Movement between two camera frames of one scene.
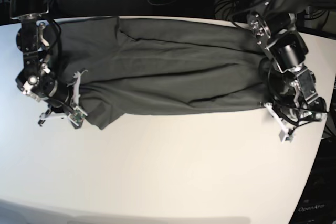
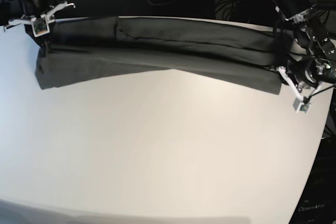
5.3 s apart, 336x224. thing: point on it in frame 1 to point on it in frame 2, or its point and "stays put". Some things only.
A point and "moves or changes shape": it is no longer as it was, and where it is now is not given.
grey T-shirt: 133,66 moves or changes shape
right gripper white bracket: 76,82 to 50,16
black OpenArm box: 316,203 stays put
